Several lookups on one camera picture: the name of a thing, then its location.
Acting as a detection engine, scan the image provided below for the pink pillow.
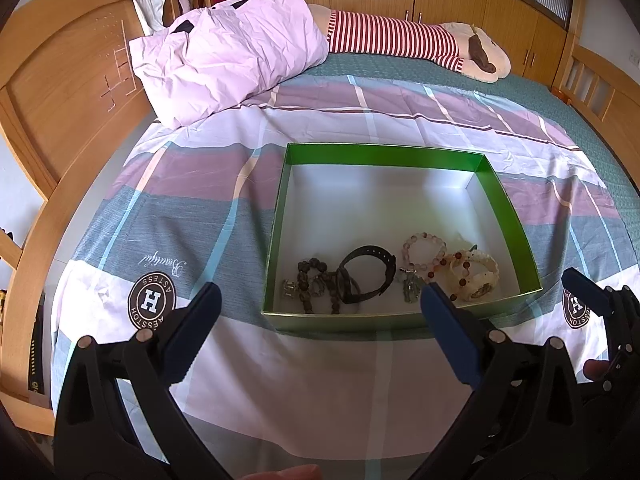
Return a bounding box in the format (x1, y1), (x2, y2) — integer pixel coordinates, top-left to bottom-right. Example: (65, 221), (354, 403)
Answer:
(128, 0), (331, 131)

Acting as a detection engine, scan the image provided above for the dark bead bracelet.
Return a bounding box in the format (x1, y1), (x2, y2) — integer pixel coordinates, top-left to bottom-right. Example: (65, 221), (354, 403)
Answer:
(282, 257), (351, 316)

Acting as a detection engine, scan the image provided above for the green cardboard box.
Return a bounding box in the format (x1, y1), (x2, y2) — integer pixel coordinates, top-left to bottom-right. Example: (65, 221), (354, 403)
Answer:
(260, 142), (544, 334)

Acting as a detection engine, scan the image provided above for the wooden footboard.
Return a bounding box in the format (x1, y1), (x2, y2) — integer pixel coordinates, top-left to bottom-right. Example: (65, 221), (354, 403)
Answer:
(551, 0), (640, 162)

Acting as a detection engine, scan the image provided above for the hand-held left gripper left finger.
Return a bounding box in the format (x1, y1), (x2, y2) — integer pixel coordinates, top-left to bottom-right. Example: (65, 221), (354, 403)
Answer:
(53, 282), (234, 480)

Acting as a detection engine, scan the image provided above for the red bead bracelet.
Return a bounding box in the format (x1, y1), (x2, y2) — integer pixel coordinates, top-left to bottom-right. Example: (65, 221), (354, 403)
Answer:
(427, 252), (474, 304)

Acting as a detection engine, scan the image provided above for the wooden headboard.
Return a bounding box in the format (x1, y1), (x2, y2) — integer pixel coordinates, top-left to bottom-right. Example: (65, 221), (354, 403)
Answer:
(0, 0), (212, 432)

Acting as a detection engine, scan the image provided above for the person's left hand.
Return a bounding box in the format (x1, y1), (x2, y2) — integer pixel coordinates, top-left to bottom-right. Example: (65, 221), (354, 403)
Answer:
(234, 463), (322, 480)

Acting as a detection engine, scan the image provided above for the striped plush toy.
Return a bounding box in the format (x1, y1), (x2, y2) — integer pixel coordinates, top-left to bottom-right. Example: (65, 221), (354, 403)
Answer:
(307, 3), (512, 84)

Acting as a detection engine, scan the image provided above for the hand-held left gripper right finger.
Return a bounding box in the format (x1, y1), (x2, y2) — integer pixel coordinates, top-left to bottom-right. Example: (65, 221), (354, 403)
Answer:
(415, 282), (589, 480)

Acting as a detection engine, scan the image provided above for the checked bed cover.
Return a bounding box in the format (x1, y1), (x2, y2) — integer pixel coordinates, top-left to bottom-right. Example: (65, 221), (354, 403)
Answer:
(50, 74), (634, 480)

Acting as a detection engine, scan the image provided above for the pink bead bracelet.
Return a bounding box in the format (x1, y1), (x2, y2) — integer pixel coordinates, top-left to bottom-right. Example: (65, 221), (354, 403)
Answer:
(402, 232), (448, 271)

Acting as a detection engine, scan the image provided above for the black watch band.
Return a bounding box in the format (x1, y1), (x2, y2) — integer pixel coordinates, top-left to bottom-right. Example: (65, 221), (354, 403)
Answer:
(337, 244), (399, 307)

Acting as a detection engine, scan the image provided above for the black and yellow object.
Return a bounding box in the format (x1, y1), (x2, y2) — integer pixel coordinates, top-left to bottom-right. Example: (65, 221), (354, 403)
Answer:
(27, 304), (49, 397)

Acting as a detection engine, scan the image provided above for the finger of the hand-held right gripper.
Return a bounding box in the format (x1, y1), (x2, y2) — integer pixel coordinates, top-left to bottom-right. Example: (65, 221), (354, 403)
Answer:
(561, 268), (640, 397)

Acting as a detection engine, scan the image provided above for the green bed sheet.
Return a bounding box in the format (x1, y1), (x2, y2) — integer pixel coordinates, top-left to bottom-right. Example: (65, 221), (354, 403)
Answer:
(294, 52), (640, 222)

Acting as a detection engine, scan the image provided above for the white bead bracelet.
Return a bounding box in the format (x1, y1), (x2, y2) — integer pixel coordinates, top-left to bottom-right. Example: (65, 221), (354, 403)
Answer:
(446, 244), (501, 304)

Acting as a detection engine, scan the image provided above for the thin dark ring bracelet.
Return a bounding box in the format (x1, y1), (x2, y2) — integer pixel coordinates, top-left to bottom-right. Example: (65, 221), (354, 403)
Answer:
(339, 267), (362, 312)

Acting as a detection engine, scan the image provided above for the person's right hand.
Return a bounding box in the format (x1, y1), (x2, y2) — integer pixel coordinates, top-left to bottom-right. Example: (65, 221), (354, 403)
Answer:
(583, 359), (609, 383)

